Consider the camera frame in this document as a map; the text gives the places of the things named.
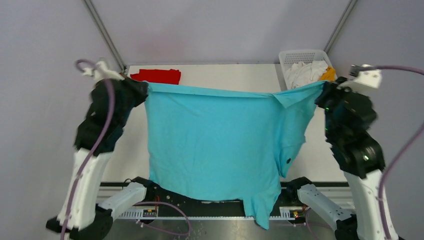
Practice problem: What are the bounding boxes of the teal t-shirt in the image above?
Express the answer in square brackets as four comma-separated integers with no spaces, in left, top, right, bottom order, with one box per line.
[144,82,324,229]

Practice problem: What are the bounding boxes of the yellow crumpled t-shirt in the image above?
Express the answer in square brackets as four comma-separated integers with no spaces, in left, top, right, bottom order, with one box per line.
[319,66,337,82]

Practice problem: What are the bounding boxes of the white plastic laundry basket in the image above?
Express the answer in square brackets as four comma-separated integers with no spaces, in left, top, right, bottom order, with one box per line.
[278,49,337,90]

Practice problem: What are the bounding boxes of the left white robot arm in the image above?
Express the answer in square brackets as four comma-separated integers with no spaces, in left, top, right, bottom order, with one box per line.
[45,78,155,240]

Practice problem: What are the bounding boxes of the white crumpled t-shirt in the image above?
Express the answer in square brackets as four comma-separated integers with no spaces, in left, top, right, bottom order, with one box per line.
[285,60,329,90]

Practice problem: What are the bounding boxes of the white slotted cable duct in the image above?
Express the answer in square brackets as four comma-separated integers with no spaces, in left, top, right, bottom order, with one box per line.
[117,207,304,221]

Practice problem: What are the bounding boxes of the folded red t-shirt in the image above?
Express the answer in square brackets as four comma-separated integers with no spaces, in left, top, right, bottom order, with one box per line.
[129,69,182,85]

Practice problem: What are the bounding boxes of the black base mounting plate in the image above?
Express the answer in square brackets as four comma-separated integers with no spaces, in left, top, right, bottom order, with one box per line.
[99,181,320,213]

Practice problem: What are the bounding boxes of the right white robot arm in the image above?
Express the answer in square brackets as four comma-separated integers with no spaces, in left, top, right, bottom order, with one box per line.
[286,77,399,240]

